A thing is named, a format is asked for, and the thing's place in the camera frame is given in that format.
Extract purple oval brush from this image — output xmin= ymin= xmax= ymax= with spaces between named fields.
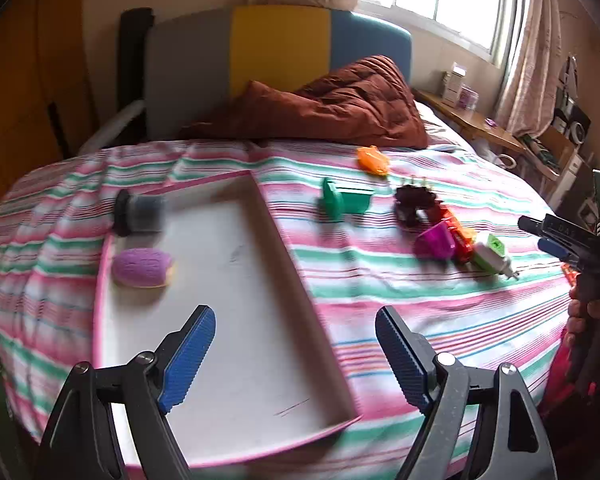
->
xmin=111 ymin=249 xmax=175 ymax=289

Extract white tray with pink rim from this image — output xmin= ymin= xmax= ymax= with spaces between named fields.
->
xmin=92 ymin=172 xmax=363 ymax=471

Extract orange wooden wardrobe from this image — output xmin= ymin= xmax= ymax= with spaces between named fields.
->
xmin=0 ymin=0 xmax=101 ymax=221

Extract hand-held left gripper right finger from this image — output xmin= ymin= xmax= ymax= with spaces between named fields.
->
xmin=374 ymin=305 xmax=561 ymax=480

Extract white and green charger plug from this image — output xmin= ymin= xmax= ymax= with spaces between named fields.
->
xmin=472 ymin=232 xmax=521 ymax=281

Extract dark brown bristle brush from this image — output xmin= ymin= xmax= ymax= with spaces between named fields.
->
xmin=394 ymin=176 xmax=443 ymax=228

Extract green plastic toy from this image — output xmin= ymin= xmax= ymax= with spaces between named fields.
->
xmin=320 ymin=177 xmax=376 ymax=222

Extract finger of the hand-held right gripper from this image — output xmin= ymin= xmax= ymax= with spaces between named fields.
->
xmin=537 ymin=238 xmax=587 ymax=267
xmin=518 ymin=214 xmax=597 ymax=242

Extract person's right hand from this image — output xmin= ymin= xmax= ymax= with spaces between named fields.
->
xmin=562 ymin=284 xmax=600 ymax=357

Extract grey cylinder with black cap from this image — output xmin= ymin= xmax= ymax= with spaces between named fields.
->
xmin=112 ymin=189 xmax=168 ymax=237

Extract grey yellow blue headboard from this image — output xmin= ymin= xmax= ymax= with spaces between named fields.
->
xmin=145 ymin=6 xmax=412 ymax=141

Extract orange joined cubes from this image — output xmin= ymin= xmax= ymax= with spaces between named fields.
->
xmin=450 ymin=222 xmax=478 ymax=263

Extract magenta plastic toy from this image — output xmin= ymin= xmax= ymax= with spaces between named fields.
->
xmin=414 ymin=222 xmax=458 ymax=261

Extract striped bedsheet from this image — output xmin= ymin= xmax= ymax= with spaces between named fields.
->
xmin=0 ymin=137 xmax=576 ymax=480

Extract white bed rail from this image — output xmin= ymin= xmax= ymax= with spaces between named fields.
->
xmin=77 ymin=100 xmax=146 ymax=156

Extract cluttered shelf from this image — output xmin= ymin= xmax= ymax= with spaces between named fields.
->
xmin=522 ymin=55 xmax=595 ymax=211

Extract red garment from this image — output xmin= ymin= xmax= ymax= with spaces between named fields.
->
xmin=537 ymin=330 xmax=600 ymax=441

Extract brown quilt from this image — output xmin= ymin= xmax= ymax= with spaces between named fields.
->
xmin=180 ymin=55 xmax=431 ymax=150

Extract white carton box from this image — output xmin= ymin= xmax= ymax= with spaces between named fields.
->
xmin=441 ymin=62 xmax=467 ymax=103

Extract wooden bedside table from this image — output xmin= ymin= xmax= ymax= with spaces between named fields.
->
xmin=415 ymin=87 xmax=526 ymax=156

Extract orange plastic toy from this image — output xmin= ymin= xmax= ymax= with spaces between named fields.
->
xmin=356 ymin=145 xmax=392 ymax=178

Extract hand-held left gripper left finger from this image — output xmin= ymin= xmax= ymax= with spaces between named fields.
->
xmin=34 ymin=304 xmax=217 ymax=480

